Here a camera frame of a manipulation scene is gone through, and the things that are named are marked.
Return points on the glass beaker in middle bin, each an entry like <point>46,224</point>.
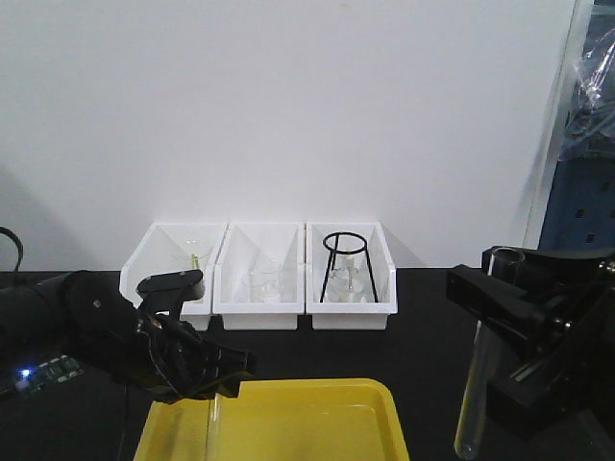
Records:
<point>265,281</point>

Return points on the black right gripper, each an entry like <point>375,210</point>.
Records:
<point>561,312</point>

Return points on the black wire tripod stand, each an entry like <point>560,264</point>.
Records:
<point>341,243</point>

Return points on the short glass test tube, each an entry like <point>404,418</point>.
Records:
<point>213,443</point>

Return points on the white storage bin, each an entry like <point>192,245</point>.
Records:
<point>370,316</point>
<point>243,245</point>
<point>153,255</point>

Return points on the yellow plastic tray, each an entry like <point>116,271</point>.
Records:
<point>291,419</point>

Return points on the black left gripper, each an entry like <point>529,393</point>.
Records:
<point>149,346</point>

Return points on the glass beaker in left bin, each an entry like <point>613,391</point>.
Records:
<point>186,248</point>

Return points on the tall glass test tube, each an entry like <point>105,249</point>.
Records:
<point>502,264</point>

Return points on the white storage bin middle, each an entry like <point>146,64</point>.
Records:
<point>243,245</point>

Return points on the glass beaker in bin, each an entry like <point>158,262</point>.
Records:
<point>186,248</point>
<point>265,281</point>

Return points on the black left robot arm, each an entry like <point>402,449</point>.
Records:
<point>34,324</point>

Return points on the green circuit board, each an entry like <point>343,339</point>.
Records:
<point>52,372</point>

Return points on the glass flask in right bin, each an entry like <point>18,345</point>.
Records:
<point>346,284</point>

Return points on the white storage bin left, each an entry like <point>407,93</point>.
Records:
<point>153,255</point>

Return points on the clear plastic bag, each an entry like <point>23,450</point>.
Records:
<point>589,128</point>

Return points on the blue-grey drying pegboard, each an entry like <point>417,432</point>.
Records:
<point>580,209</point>

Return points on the white storage bin right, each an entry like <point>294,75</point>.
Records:
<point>370,316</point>

